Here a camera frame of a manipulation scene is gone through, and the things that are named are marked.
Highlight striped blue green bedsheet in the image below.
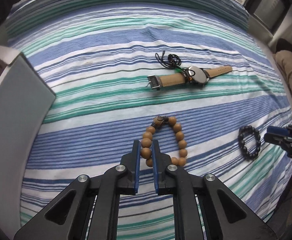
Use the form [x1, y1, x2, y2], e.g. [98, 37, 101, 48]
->
[4, 0, 292, 240]

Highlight tan leather strap wristwatch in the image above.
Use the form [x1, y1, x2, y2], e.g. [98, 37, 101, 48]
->
[147, 66, 233, 90]

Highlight long white cardboard box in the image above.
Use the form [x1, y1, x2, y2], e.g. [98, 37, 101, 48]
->
[0, 46, 56, 239]

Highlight black bead bracelet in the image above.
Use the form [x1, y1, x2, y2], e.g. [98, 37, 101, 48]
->
[237, 125, 261, 160]

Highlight black cord pendant necklace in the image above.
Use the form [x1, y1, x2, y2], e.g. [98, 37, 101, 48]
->
[154, 50, 189, 74]

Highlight brown wooden bead bracelet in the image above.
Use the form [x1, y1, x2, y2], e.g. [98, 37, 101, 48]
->
[140, 115, 188, 168]

